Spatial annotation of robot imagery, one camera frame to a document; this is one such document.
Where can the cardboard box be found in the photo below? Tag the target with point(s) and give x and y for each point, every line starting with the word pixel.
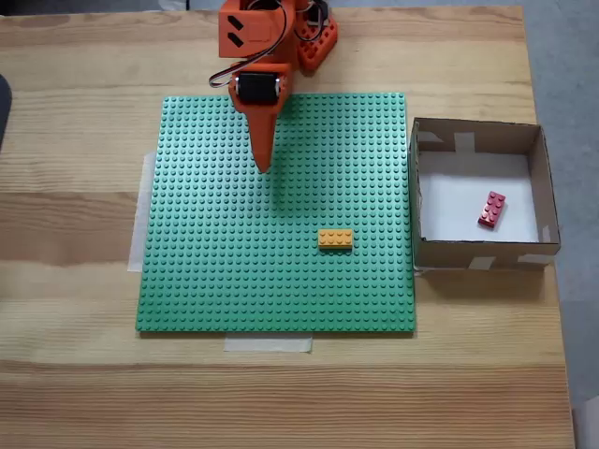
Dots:
pixel 486 255

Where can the yellow lego block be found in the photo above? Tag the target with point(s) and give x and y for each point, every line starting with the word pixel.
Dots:
pixel 335 239

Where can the red lego block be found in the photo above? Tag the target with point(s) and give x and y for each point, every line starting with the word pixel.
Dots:
pixel 491 210

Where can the black rounded object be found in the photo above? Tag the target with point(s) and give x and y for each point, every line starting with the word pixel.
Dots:
pixel 4 112

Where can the green lego baseplate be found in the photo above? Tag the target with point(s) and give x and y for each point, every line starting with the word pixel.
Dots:
pixel 210 257

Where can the wide masking tape strip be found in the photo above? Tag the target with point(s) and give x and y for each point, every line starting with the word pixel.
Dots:
pixel 138 224

